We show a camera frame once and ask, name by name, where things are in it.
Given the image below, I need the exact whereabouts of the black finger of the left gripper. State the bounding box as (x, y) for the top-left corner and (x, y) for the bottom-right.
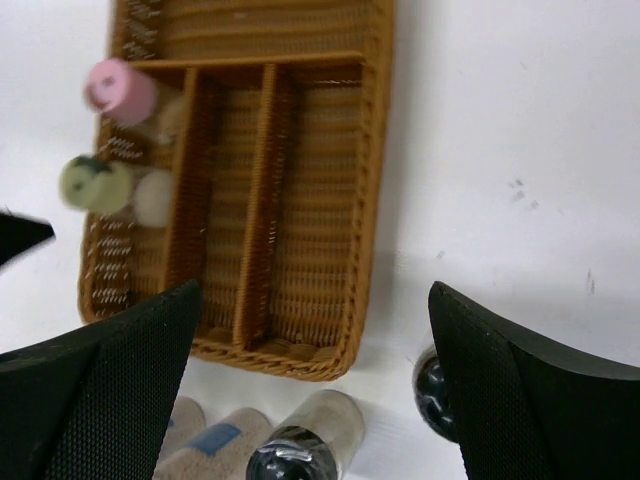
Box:
(0, 211), (54, 265)

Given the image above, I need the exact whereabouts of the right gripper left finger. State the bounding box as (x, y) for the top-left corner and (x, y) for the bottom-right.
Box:
(1, 280), (202, 479)

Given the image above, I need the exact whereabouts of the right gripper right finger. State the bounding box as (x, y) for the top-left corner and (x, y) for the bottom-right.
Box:
(428, 281), (639, 479)

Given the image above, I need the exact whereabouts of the silver cap blue label bottle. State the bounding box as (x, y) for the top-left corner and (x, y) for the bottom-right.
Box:
(157, 395), (206, 464)

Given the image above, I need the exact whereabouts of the black cap jar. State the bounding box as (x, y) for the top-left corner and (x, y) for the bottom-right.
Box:
(245, 389), (365, 480)
(412, 345), (459, 444)

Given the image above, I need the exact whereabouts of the yellow cap spice bottle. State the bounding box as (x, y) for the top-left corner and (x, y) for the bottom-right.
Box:
(58, 155), (174, 228)

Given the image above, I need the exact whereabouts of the grey cap blue label bottle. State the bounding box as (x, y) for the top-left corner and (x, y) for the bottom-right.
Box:
(153, 407), (273, 480)

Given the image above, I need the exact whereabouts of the pink cap spice bottle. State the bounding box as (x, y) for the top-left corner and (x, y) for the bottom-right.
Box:
(83, 57), (185, 146)

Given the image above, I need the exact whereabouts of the black cap jar front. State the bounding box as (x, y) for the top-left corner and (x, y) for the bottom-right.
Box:
(245, 389), (365, 480)

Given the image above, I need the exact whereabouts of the brown wicker divided basket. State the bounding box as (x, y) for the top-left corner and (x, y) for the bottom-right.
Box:
(78, 1), (395, 382)

